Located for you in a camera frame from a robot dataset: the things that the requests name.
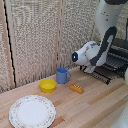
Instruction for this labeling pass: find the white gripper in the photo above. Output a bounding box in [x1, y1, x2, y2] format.
[83, 64, 98, 75]

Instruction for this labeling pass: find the black oven door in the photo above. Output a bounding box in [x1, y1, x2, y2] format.
[79, 64, 112, 85]

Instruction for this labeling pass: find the black oven tray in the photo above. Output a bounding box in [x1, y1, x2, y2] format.
[102, 53, 128, 73]

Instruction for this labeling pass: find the orange rectangular block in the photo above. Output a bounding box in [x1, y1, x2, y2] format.
[69, 83, 85, 95]

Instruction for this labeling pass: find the blue mug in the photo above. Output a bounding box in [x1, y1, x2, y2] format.
[55, 67, 72, 85]

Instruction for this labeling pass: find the black dish rack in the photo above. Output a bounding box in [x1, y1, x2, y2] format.
[109, 37, 128, 80]

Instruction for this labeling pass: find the yellow bowl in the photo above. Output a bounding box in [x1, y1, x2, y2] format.
[39, 78, 58, 94]

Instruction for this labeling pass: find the woven folding screen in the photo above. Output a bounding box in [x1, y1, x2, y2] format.
[0, 0, 128, 92]

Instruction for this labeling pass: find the white floral rim plate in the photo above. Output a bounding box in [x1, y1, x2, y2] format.
[8, 94, 57, 128]

